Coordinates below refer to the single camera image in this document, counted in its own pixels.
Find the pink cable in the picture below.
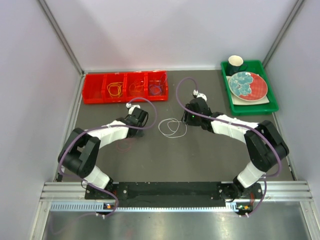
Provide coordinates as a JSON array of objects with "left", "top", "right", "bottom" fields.
[{"left": 116, "top": 138, "right": 137, "bottom": 153}]

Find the orange cable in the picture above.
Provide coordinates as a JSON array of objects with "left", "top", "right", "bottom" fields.
[{"left": 128, "top": 79, "right": 146, "bottom": 97}]

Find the blue cable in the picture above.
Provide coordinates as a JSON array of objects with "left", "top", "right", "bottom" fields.
[{"left": 147, "top": 72, "right": 168, "bottom": 96}]

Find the yellow cable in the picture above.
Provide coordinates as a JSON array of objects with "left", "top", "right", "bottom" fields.
[{"left": 106, "top": 81, "right": 125, "bottom": 99}]

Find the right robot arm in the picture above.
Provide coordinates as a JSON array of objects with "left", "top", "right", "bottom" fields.
[{"left": 181, "top": 90, "right": 290, "bottom": 199}]

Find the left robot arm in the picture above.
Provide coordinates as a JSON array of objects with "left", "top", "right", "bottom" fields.
[{"left": 57, "top": 105, "right": 149, "bottom": 199}]

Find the red compartment bin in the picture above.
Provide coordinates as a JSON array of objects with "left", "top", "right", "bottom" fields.
[{"left": 82, "top": 70, "right": 169, "bottom": 105}]

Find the white square plate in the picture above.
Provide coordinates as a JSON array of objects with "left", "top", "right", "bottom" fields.
[{"left": 226, "top": 73, "right": 271, "bottom": 106}]

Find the blue and red plate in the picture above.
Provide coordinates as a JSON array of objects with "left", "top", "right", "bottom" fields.
[{"left": 228, "top": 71, "right": 269, "bottom": 103}]

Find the green plastic tray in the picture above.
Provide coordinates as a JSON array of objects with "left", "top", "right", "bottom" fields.
[{"left": 220, "top": 60, "right": 279, "bottom": 116}]

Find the dark green mug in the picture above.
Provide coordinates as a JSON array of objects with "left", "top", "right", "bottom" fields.
[{"left": 226, "top": 55, "right": 248, "bottom": 76}]

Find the white cable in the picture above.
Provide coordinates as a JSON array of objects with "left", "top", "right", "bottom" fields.
[{"left": 157, "top": 117, "right": 188, "bottom": 139}]

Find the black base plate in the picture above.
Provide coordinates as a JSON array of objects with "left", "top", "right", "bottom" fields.
[{"left": 84, "top": 181, "right": 267, "bottom": 201}]

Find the grey cable duct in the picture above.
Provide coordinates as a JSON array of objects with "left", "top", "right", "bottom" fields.
[{"left": 50, "top": 202, "right": 249, "bottom": 213}]

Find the aluminium frame rail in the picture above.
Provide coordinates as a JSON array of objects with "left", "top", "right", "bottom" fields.
[{"left": 30, "top": 181, "right": 320, "bottom": 240}]

